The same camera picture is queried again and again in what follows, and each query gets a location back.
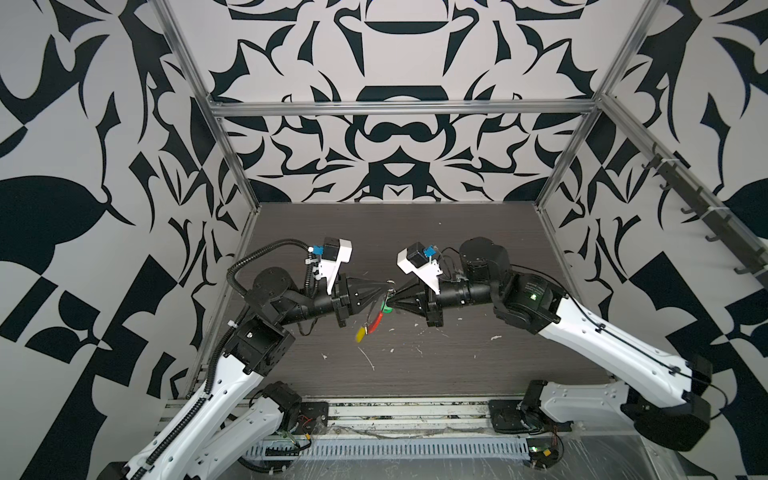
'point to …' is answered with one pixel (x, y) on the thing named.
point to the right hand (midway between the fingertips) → (390, 302)
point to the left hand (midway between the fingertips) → (390, 282)
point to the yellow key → (360, 334)
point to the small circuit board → (543, 451)
